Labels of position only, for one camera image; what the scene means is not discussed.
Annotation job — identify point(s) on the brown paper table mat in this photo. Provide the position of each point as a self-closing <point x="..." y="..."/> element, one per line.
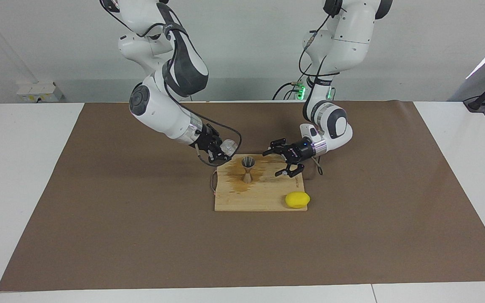
<point x="141" y="244"/>

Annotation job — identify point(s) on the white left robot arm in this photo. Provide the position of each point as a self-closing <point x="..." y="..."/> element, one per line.
<point x="347" y="38"/>

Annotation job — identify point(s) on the white wall socket box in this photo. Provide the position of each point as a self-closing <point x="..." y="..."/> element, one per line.
<point x="36" y="89"/>

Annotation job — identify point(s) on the yellow lemon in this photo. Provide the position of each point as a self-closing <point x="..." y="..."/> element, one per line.
<point x="297" y="200"/>

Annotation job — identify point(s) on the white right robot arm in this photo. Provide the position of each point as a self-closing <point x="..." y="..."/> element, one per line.
<point x="158" y="109"/>

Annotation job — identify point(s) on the clear glass cup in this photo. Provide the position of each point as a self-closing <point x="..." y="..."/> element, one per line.
<point x="229" y="146"/>

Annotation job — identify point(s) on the steel double jigger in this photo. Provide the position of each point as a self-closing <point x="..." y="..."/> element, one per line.
<point x="247" y="176"/>

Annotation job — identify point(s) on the wooden cutting board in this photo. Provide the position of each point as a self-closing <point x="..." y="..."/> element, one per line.
<point x="263" y="198"/>

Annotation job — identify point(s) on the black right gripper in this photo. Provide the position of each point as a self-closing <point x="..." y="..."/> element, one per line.
<point x="208" y="141"/>

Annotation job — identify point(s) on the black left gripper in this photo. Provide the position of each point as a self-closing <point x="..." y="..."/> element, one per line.
<point x="299" y="153"/>

